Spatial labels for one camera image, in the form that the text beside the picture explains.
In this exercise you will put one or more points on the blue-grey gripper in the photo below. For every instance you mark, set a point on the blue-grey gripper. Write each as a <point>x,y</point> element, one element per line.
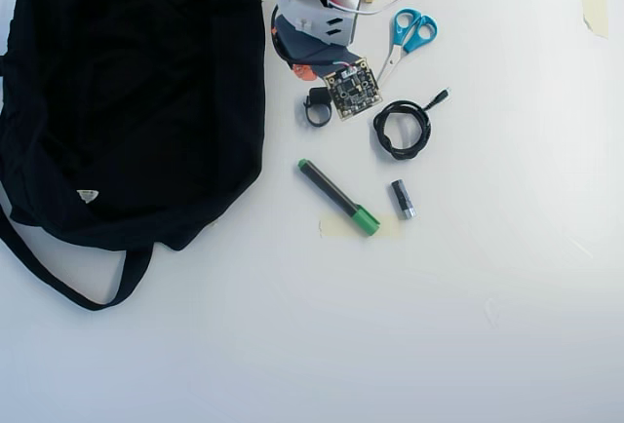
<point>298,51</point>

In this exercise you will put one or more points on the black marker green cap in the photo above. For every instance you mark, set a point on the black marker green cap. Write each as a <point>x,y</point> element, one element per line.
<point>336,196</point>

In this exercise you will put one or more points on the wide beige masking tape piece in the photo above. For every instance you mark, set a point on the wide beige masking tape piece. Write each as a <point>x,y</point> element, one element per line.
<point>336,229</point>

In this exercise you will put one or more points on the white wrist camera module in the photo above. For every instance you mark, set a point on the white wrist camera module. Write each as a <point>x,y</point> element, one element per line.
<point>353,89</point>

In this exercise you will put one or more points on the black fabric bag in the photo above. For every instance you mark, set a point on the black fabric bag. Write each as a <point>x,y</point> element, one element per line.
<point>127,101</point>

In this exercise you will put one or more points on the black and silver battery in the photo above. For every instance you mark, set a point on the black and silver battery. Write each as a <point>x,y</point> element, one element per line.
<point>403,199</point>

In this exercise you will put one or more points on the torn beige masking tape piece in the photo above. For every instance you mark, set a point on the torn beige masking tape piece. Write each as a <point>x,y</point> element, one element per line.
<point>596,9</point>

